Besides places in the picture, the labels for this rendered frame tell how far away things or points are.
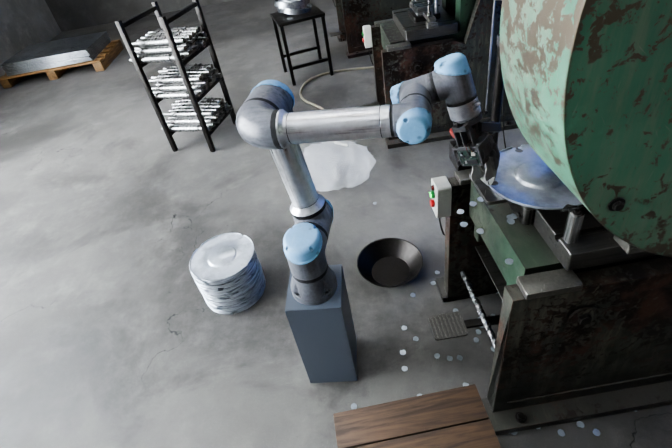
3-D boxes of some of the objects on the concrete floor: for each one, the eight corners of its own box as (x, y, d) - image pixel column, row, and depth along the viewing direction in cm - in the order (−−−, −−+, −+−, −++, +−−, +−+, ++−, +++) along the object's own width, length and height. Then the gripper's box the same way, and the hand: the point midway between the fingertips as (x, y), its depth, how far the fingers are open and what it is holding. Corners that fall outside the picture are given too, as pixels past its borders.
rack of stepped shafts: (219, 152, 308) (169, 16, 250) (165, 151, 321) (105, 22, 262) (243, 122, 340) (203, -4, 282) (193, 123, 352) (145, 2, 294)
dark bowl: (363, 302, 187) (362, 292, 182) (354, 253, 210) (352, 243, 206) (431, 290, 186) (431, 279, 182) (414, 243, 210) (413, 232, 206)
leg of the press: (493, 436, 138) (532, 238, 83) (480, 401, 147) (507, 201, 92) (773, 386, 138) (1000, 154, 82) (742, 354, 147) (929, 125, 91)
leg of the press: (443, 303, 180) (446, 113, 125) (435, 283, 189) (435, 97, 134) (657, 265, 180) (756, 57, 125) (639, 246, 189) (723, 45, 134)
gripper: (441, 127, 106) (464, 197, 115) (475, 124, 100) (497, 198, 108) (456, 112, 111) (477, 180, 120) (489, 107, 105) (509, 180, 113)
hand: (489, 179), depth 115 cm, fingers closed
